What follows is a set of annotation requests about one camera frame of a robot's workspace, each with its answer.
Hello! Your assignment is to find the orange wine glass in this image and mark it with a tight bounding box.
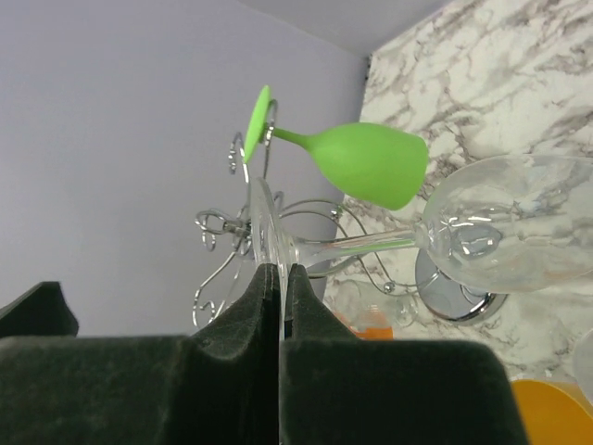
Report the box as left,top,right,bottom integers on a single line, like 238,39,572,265
331,280,394,340
511,379,593,445

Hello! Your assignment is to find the clear wine glass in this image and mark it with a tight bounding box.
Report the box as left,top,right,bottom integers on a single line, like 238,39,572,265
393,293,419,328
245,154,593,325

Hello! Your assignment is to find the green wine glass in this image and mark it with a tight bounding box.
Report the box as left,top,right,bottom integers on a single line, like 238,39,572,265
241,85,429,210

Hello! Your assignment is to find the chrome wine glass rack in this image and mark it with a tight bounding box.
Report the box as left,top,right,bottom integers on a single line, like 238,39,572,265
196,104,507,323

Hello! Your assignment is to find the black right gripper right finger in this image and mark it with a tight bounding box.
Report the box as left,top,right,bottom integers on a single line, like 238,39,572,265
279,265,528,444

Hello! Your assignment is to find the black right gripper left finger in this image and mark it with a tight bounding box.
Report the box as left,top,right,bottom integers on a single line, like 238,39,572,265
1,264,280,444

